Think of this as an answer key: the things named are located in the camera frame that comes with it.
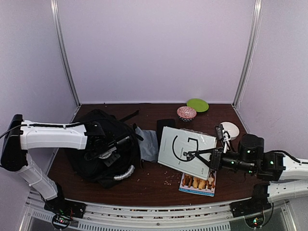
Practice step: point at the green plate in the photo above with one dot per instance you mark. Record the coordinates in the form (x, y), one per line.
(198, 105)

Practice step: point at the black student backpack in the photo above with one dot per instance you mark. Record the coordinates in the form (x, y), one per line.
(105, 132)

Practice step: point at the purple dog reader book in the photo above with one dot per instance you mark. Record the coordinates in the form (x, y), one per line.
(194, 185)

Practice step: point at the white bowl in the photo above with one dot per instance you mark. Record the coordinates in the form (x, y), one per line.
(230, 130)

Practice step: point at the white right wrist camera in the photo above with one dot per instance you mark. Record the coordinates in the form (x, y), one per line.
(224, 137)

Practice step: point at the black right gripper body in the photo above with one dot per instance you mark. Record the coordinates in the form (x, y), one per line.
(218, 154)

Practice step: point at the red patterned bowl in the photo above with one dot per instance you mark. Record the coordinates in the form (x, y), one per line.
(186, 113)

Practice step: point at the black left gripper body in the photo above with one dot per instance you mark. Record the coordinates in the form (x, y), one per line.
(106, 157)

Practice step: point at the aluminium frame post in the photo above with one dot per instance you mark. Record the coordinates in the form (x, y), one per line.
(64, 57)
(254, 31)

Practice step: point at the right aluminium frame post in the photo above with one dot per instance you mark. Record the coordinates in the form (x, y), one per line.
(254, 31)

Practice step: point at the left aluminium frame post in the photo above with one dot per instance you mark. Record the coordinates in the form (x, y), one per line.
(64, 57)

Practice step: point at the grey plastic bag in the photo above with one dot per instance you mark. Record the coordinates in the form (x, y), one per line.
(148, 145)

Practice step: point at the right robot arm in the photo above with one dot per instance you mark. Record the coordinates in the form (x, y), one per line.
(285, 176)

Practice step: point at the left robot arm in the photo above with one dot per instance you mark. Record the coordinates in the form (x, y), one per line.
(24, 137)

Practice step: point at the grey reader book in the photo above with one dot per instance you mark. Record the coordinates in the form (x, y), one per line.
(175, 143)

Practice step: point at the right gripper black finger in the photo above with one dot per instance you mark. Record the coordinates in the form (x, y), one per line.
(196, 153)
(205, 159)

